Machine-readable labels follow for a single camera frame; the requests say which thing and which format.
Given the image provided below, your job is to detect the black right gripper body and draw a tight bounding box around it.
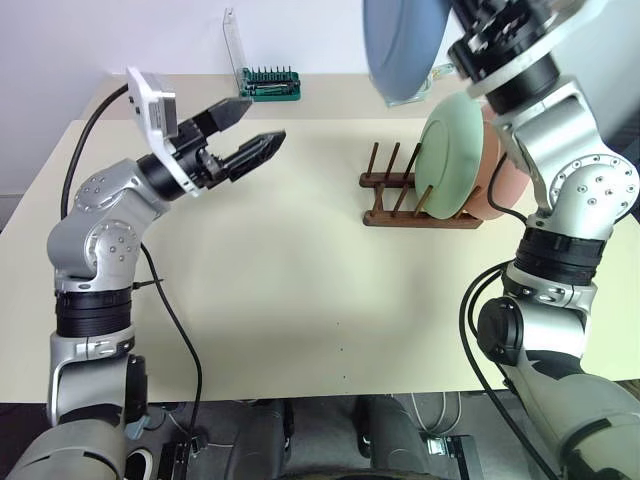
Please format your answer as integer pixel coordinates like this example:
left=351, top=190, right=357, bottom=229
left=447, top=0, right=547, bottom=82

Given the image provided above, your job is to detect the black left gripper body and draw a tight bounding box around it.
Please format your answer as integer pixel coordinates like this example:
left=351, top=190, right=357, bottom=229
left=173, top=117, right=236, bottom=190

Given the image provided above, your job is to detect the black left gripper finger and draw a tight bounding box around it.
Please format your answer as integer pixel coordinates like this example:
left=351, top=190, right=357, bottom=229
left=219, top=129, right=287, bottom=183
left=194, top=97, right=254, bottom=137

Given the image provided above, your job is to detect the blue plastic plate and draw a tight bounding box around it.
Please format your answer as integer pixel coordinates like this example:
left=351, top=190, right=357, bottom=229
left=360, top=0, right=451, bottom=109

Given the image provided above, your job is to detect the green plastic plate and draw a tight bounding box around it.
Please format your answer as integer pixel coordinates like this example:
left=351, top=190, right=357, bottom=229
left=412, top=93, right=486, bottom=220

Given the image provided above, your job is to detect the pink red plastic plate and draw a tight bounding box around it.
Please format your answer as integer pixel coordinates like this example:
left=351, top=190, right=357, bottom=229
left=464, top=104, right=534, bottom=222

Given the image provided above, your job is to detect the wooden dish rack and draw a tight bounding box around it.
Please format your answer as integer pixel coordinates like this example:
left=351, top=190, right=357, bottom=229
left=358, top=141, right=485, bottom=230

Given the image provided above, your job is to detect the green screwdriver bit set case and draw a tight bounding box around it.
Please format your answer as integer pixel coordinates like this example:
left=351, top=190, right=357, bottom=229
left=221, top=7, right=302, bottom=103

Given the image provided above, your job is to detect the dark rounded shape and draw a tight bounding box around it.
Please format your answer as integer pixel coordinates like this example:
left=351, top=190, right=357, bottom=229
left=352, top=394, right=426, bottom=474

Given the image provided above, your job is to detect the black shoe white mark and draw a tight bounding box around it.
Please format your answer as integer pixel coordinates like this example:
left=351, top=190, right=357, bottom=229
left=124, top=447, right=154, bottom=480

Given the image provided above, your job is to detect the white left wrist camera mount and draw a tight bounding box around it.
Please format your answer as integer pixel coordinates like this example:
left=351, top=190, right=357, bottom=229
left=124, top=65, right=209, bottom=199

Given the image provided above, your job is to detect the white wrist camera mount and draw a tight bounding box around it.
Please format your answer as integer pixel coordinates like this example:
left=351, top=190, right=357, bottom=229
left=464, top=0, right=609, bottom=99
left=124, top=65, right=209, bottom=199

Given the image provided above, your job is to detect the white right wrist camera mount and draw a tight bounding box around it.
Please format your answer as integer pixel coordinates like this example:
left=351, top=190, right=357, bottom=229
left=464, top=0, right=609, bottom=99

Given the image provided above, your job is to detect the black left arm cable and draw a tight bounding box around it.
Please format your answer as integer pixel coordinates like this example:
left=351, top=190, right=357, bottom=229
left=60, top=83, right=204, bottom=454

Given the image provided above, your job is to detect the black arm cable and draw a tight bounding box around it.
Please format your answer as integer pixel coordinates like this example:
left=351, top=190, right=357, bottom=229
left=60, top=83, right=204, bottom=454
left=460, top=157, right=559, bottom=480

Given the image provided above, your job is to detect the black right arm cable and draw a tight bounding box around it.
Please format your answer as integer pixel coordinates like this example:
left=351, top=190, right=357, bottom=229
left=460, top=157, right=559, bottom=480

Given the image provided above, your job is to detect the white cable under table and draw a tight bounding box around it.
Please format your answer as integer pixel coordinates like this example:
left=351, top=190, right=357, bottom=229
left=409, top=392, right=464, bottom=434

